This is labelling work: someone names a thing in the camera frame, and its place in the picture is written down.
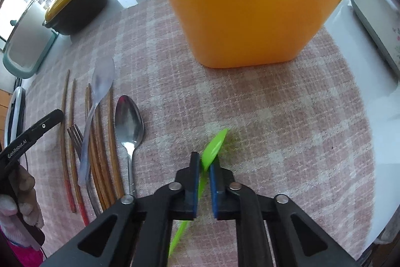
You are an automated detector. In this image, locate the green plastic spoon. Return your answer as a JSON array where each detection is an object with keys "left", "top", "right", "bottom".
[{"left": 168, "top": 129, "right": 229, "bottom": 257}]

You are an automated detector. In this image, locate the metal fork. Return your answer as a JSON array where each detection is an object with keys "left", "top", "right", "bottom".
[{"left": 66, "top": 124, "right": 104, "bottom": 218}]

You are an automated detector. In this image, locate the metal spoon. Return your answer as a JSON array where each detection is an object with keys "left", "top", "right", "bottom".
[{"left": 114, "top": 95, "right": 145, "bottom": 197}]

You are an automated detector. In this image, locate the clear plastic spoon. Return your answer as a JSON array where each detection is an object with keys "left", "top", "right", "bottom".
[{"left": 78, "top": 57, "right": 115, "bottom": 186}]

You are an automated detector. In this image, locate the left gloved hand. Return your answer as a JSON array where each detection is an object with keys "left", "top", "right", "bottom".
[{"left": 1, "top": 165, "right": 44, "bottom": 247}]

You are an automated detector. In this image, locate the white teal lidded pot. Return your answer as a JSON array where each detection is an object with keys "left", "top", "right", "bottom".
[{"left": 3, "top": 1, "right": 58, "bottom": 79}]

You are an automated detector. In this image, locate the pink checkered table cloth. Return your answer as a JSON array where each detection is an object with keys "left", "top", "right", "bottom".
[{"left": 25, "top": 0, "right": 374, "bottom": 258}]

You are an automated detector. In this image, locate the black pot yellow lid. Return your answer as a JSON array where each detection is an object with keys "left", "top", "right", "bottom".
[{"left": 43, "top": 0, "right": 109, "bottom": 35}]

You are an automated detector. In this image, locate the white floral rice cooker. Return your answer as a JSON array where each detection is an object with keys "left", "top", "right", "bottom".
[{"left": 350, "top": 0, "right": 399, "bottom": 75}]

